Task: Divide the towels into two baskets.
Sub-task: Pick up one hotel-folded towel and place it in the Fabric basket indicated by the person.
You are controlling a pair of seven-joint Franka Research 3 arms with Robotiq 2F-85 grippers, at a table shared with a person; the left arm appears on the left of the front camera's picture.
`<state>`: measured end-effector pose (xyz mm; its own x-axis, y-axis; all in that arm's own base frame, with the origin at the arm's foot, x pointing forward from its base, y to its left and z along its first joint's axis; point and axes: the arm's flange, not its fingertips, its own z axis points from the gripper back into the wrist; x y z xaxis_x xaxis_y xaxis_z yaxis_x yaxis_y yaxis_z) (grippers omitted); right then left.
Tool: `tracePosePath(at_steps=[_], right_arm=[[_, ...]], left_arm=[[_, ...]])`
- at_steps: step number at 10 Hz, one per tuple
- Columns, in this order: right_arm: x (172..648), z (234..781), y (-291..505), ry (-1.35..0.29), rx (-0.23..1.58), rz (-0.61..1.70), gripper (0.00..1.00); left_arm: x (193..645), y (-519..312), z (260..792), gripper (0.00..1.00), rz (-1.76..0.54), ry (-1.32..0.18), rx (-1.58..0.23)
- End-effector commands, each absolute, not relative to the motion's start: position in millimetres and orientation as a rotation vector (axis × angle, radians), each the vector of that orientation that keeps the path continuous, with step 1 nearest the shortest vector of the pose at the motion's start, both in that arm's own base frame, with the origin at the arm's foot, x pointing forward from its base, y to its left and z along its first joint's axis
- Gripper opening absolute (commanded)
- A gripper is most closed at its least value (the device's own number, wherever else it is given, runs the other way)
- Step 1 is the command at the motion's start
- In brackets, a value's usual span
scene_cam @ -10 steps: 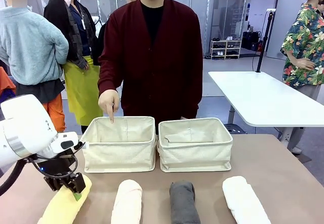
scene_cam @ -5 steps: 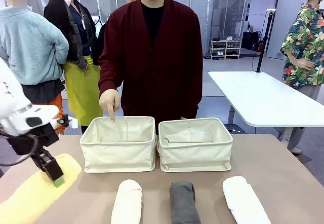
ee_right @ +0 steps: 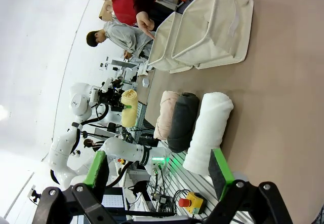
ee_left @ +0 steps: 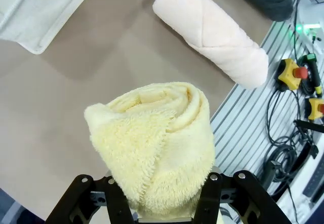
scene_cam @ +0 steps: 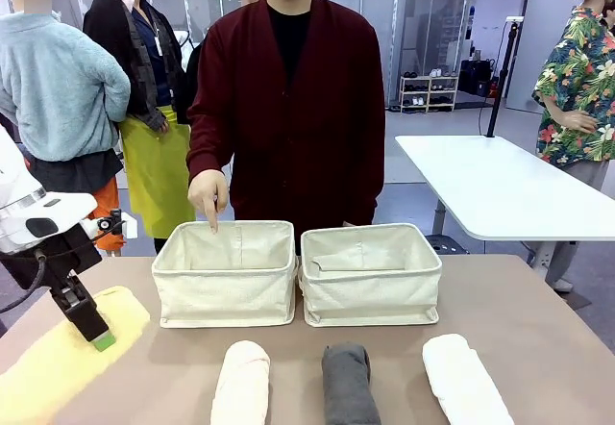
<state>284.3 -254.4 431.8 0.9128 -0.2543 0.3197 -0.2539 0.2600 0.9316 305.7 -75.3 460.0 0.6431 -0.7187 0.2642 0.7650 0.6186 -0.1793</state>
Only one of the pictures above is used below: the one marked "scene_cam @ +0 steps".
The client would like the pale pink towel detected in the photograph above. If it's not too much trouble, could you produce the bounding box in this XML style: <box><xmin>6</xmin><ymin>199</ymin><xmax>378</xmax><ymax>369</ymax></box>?
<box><xmin>209</xmin><ymin>339</ymin><xmax>272</xmax><ymax>425</ymax></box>

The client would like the person's right hand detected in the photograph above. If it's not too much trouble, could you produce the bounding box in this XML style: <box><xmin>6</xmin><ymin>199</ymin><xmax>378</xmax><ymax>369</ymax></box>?
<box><xmin>187</xmin><ymin>168</ymin><xmax>230</xmax><ymax>235</ymax></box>

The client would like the yellow towel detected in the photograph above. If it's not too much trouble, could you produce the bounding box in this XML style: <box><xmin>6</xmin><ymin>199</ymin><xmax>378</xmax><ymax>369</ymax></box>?
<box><xmin>0</xmin><ymin>285</ymin><xmax>152</xmax><ymax>425</ymax></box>

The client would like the person in maroon cardigan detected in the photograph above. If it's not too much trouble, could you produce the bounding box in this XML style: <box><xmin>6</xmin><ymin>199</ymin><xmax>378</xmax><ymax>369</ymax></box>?
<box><xmin>185</xmin><ymin>0</ymin><xmax>387</xmax><ymax>253</ymax></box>

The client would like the person's left forearm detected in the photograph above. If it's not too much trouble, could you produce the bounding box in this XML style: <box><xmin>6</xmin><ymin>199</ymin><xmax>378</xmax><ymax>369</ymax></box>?
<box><xmin>343</xmin><ymin>121</ymin><xmax>386</xmax><ymax>228</ymax></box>

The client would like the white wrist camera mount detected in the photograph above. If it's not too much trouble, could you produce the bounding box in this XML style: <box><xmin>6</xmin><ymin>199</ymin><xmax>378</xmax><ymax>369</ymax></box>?
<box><xmin>79</xmin><ymin>208</ymin><xmax>139</xmax><ymax>242</ymax></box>

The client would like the person in black behind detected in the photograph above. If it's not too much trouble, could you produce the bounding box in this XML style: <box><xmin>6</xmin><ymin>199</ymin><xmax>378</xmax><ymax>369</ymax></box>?
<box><xmin>184</xmin><ymin>0</ymin><xmax>268</xmax><ymax>126</ymax></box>

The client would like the figure in floral shirt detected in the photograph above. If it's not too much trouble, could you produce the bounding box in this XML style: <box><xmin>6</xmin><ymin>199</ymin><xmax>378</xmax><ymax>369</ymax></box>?
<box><xmin>531</xmin><ymin>0</ymin><xmax>615</xmax><ymax>294</ymax></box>

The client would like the person's right forearm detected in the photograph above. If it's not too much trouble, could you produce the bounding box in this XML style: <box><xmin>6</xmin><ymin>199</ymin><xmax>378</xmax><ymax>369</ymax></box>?
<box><xmin>185</xmin><ymin>97</ymin><xmax>237</xmax><ymax>176</ymax></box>

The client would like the grey rolled towel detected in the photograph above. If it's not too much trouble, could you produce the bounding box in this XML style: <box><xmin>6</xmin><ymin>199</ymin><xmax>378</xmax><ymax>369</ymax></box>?
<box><xmin>320</xmin><ymin>341</ymin><xmax>383</xmax><ymax>425</ymax></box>

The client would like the black case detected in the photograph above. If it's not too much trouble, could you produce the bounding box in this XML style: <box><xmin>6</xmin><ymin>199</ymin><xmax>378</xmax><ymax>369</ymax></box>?
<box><xmin>458</xmin><ymin>58</ymin><xmax>497</xmax><ymax>98</ymax></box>

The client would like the black tripod pole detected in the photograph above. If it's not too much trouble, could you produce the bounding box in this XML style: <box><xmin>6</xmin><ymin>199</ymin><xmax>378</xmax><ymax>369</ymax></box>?
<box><xmin>484</xmin><ymin>16</ymin><xmax>525</xmax><ymax>138</ymax></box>

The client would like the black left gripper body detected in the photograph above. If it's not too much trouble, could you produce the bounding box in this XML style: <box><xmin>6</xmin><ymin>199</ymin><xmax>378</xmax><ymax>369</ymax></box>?
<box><xmin>0</xmin><ymin>233</ymin><xmax>104</xmax><ymax>296</ymax></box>

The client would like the white towel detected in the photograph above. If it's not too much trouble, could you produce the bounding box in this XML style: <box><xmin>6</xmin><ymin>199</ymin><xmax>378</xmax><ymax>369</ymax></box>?
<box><xmin>421</xmin><ymin>333</ymin><xmax>515</xmax><ymax>425</ymax></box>

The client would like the figure in blue fleece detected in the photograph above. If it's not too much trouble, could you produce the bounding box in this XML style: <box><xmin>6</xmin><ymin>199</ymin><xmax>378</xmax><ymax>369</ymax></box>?
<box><xmin>0</xmin><ymin>0</ymin><xmax>132</xmax><ymax>258</ymax></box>

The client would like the figure with yellow apron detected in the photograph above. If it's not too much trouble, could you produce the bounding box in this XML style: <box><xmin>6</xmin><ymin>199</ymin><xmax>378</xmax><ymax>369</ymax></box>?
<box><xmin>82</xmin><ymin>0</ymin><xmax>197</xmax><ymax>256</ymax></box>

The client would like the white side table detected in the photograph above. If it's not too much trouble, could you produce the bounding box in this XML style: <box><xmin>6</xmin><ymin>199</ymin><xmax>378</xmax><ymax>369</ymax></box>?
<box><xmin>394</xmin><ymin>135</ymin><xmax>615</xmax><ymax>272</ymax></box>

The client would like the cream fabric basket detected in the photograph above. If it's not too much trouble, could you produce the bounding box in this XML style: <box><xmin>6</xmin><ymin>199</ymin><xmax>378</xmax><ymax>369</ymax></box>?
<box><xmin>151</xmin><ymin>219</ymin><xmax>297</xmax><ymax>329</ymax></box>
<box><xmin>299</xmin><ymin>222</ymin><xmax>442</xmax><ymax>328</ymax></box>

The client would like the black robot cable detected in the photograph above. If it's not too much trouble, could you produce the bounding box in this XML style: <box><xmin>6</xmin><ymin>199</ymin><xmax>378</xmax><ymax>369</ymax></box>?
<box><xmin>0</xmin><ymin>249</ymin><xmax>49</xmax><ymax>315</ymax></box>

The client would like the wooden shoe rack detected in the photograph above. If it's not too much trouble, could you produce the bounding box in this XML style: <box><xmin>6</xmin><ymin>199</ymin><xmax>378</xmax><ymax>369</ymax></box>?
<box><xmin>398</xmin><ymin>74</ymin><xmax>458</xmax><ymax>113</ymax></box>

